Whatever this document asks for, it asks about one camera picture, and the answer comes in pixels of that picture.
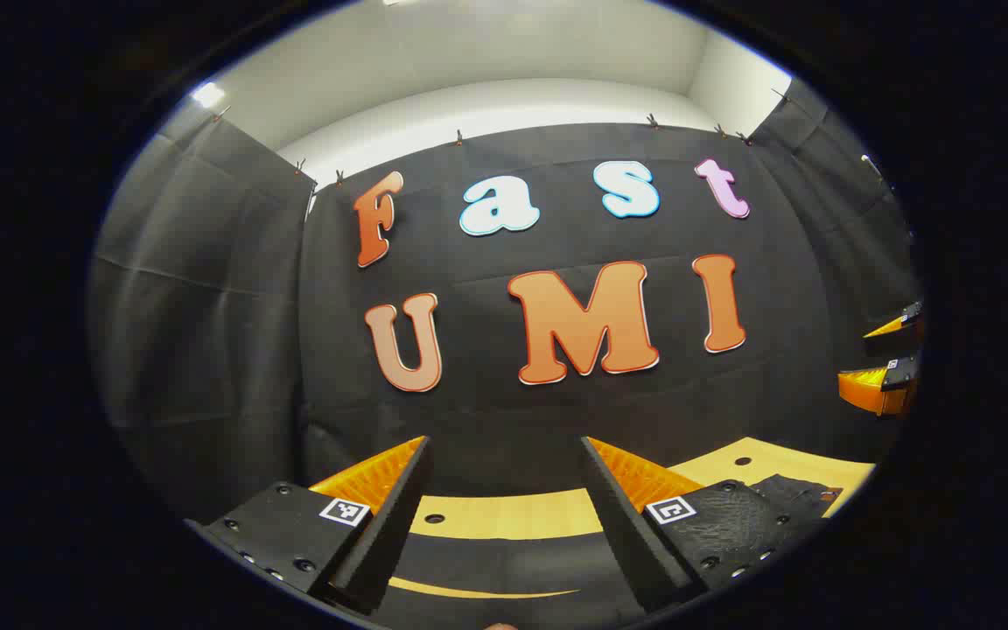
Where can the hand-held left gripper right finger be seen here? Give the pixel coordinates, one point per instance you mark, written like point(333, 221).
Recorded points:
point(626, 542)

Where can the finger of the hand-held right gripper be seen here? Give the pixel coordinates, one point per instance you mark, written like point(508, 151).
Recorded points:
point(863, 389)
point(911, 317)

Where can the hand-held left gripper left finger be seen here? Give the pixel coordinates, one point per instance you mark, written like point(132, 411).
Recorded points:
point(390, 542)

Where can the dark jeans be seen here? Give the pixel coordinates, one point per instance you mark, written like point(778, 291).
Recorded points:
point(513, 560)

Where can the black backdrop cloth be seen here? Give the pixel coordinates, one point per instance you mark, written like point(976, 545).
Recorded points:
point(504, 411)

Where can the ceiling light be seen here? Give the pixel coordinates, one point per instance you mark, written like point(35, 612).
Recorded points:
point(207, 94)

